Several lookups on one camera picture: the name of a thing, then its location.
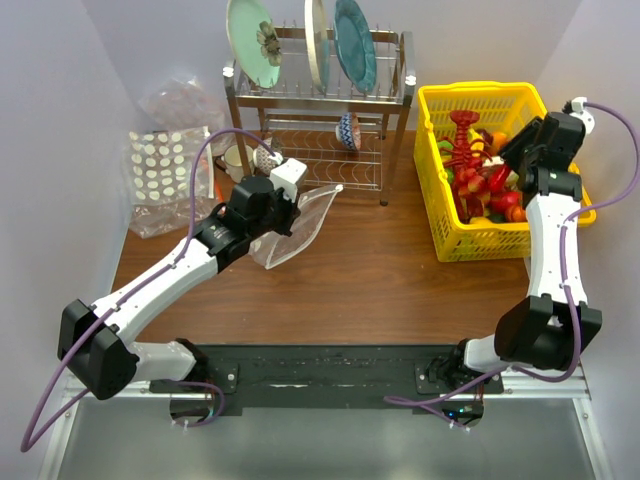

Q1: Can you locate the polka dot bag stack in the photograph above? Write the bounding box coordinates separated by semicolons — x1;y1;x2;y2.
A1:
122;131;222;239

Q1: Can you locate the yellow plastic basket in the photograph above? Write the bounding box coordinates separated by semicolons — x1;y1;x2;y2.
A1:
414;81;596;262

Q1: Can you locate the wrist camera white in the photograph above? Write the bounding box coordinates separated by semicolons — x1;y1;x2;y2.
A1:
269;158;308;202
563;97;595;135

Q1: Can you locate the patterned grey bowl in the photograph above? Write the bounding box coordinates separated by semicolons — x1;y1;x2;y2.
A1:
253;145;276;172

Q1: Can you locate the dark teal plate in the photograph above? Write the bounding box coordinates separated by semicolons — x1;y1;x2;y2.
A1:
334;0;377;94

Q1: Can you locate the polka dot zip bag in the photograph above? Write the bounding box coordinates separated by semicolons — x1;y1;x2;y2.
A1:
249;184;344;270

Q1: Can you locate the metal dish rack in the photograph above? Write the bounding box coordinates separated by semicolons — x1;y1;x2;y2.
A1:
223;26;417;205

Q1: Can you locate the cream rimmed plate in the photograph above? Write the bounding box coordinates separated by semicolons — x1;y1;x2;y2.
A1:
304;0;330;95

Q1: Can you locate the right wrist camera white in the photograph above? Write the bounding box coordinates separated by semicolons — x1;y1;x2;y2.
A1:
563;97;595;135

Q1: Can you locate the aluminium rail frame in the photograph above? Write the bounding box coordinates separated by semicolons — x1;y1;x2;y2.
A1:
37;359;176;480

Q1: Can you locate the cream enamel mug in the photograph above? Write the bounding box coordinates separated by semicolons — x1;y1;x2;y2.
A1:
215;145;255;183

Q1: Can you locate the red toy chili pepper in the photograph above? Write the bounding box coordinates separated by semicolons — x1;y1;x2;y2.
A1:
488;164;512;193

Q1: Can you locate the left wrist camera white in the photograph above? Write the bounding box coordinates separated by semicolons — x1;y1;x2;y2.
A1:
269;158;308;202

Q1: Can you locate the red toy lobster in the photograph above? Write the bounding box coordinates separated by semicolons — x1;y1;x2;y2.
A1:
439;110;492;174

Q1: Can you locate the blue patterned bowl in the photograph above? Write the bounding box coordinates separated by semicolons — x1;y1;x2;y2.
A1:
335;112;361;151

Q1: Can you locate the mint green flower plate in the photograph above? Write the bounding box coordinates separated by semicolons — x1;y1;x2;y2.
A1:
226;0;282;89

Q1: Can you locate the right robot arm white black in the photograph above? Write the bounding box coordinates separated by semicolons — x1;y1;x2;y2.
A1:
424;109;602;393

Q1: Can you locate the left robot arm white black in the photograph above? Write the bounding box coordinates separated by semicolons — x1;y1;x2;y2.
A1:
58;174;302;400

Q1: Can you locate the crumpled clear plastic bag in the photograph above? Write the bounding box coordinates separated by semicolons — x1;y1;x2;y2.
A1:
138;74;231;153

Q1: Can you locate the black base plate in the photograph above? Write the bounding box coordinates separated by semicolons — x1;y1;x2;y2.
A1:
148;343;506;419

